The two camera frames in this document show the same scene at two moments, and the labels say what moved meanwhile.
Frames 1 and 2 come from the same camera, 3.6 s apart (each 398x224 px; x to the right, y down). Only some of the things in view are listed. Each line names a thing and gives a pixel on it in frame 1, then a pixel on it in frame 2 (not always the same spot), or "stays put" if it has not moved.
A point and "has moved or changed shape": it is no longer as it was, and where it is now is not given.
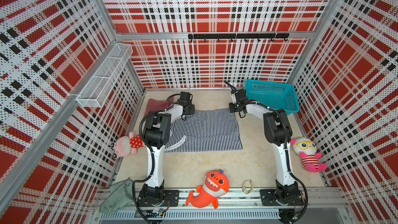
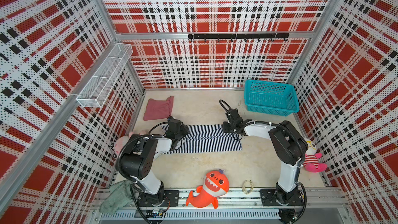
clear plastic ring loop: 243,186 stays put
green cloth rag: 121,194 stays put
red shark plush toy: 216,184 stays put
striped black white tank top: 204,130 has moved or changed shape
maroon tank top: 153,105 stays put
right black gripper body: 234,107 → 228,127
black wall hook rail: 239,36 stays put
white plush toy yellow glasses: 306,148 stays put
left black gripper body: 191,109 → 182,132
